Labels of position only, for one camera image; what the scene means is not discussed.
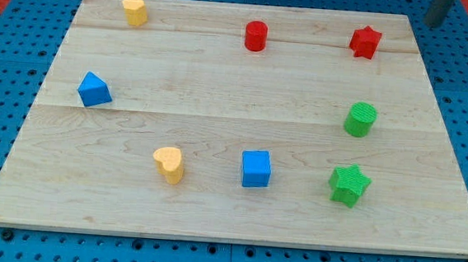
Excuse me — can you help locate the light wooden board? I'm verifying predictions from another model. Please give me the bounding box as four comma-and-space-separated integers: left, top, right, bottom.
0, 0, 468, 258

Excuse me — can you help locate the green star block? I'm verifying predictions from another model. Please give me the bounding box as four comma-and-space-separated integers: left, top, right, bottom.
328, 164, 372, 208

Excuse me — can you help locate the red star block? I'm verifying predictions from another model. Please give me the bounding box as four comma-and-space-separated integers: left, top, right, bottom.
349, 26, 383, 59

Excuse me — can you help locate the blue cube block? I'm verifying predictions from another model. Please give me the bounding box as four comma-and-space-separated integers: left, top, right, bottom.
241, 150, 272, 188

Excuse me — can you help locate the yellow heart block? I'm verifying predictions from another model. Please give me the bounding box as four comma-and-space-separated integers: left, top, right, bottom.
153, 147, 185, 185

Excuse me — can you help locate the red cylinder block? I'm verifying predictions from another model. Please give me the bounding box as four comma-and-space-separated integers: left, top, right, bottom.
244, 21, 269, 52

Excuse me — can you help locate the green cylinder block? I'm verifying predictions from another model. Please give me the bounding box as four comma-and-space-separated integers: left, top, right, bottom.
344, 102, 377, 138

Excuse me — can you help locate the blue triangle block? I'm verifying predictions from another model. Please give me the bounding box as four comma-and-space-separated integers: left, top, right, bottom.
77, 72, 112, 107

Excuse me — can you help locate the yellow hexagon block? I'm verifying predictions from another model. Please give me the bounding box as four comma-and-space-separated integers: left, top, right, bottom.
122, 0, 148, 26

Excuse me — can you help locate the grey cylindrical robot stick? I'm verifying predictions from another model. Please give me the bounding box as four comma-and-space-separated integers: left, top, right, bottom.
424, 0, 456, 28

